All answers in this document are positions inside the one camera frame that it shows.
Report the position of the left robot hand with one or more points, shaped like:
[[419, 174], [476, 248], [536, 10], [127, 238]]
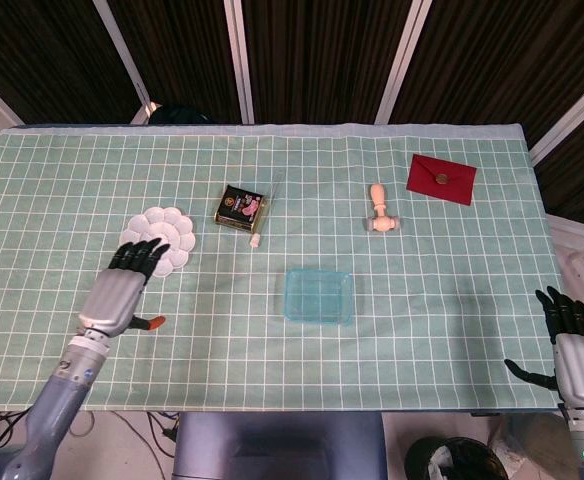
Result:
[[112, 300]]

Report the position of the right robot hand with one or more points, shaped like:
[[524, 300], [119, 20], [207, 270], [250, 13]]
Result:
[[582, 365]]

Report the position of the clear plastic container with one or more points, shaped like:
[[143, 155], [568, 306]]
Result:
[[292, 320]]

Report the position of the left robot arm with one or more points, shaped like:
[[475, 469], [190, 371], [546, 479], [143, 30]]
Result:
[[47, 415]]

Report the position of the white flower-shaped palette dish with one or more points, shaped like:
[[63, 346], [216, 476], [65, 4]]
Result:
[[164, 225]]

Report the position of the white metal rack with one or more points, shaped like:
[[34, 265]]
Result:
[[579, 250]]

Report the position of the green checked tablecloth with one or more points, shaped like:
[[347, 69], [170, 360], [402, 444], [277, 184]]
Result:
[[72, 175]]

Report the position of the glass dropper with white bulb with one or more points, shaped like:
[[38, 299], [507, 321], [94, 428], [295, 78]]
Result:
[[255, 241]]

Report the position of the black luncheon meat can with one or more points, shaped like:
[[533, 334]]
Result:
[[242, 207]]

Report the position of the black trash bin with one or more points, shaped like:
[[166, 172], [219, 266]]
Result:
[[452, 460]]

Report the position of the black object behind table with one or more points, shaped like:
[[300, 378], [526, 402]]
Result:
[[179, 114]]

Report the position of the blue-grey robot torso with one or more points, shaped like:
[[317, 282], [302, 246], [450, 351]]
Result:
[[277, 445]]

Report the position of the red envelope with gold seal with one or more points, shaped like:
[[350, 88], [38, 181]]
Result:
[[452, 187]]

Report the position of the dark partition screen white frames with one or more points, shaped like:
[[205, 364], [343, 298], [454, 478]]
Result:
[[322, 55]]

